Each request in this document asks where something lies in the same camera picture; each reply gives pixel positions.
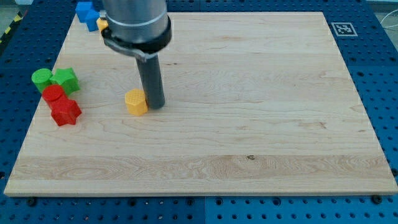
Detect yellow block behind arm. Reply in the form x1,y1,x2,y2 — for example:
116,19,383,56
96,17,109,31

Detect red cylinder block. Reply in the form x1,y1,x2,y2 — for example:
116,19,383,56
42,84,67,110

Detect red star block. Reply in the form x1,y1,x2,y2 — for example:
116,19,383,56
50,96,82,126

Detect green star block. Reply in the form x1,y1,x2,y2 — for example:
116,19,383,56
50,67,80,96

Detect yellow hexagon block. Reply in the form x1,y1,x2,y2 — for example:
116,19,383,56
124,89,149,116

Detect wooden board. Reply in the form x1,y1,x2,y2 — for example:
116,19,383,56
4,12,397,197

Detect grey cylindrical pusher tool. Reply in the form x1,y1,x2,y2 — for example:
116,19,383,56
136,55,165,110

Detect white cable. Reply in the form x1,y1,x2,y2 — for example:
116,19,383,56
379,8,398,30

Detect blue cube block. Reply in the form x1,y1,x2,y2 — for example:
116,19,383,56
75,1,93,23

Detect green cylinder block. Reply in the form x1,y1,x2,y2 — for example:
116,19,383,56
31,68,53,93

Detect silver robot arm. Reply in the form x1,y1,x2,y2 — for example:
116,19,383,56
100,0,172,109

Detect fiducial marker tag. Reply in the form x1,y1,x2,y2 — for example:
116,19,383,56
331,22,358,37

